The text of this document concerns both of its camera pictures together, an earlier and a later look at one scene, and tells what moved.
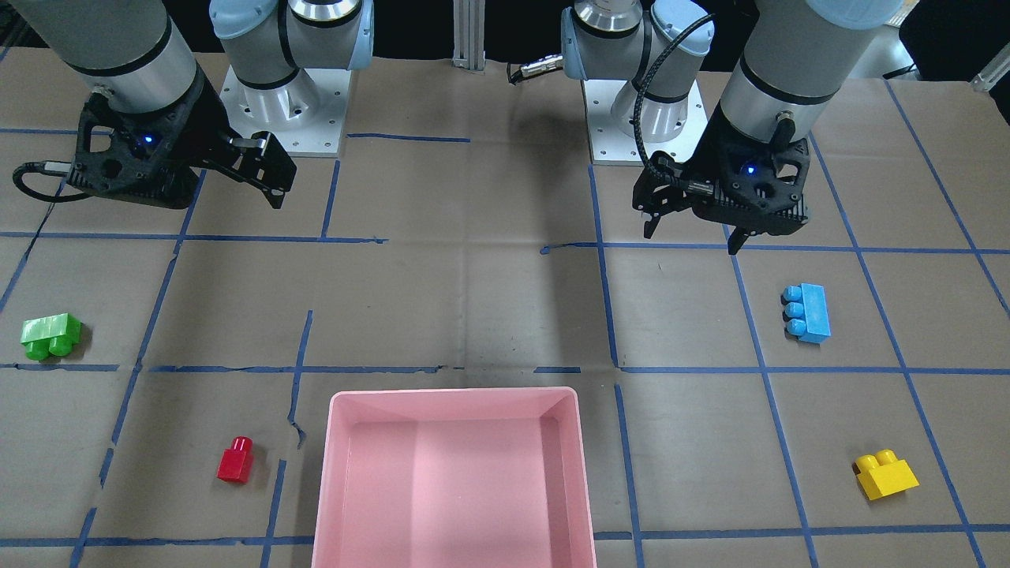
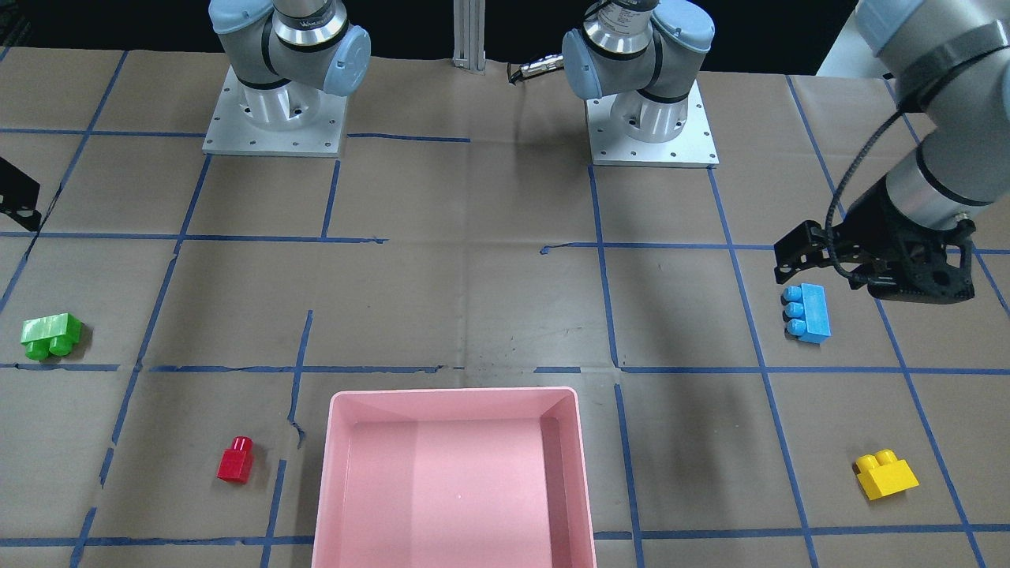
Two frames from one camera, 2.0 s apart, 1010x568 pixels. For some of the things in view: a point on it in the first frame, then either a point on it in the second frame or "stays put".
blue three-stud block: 805,312 stays put
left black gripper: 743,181 to 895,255
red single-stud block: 236,463 stays put
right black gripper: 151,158 to 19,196
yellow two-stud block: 882,474 stays put
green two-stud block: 49,337 stays put
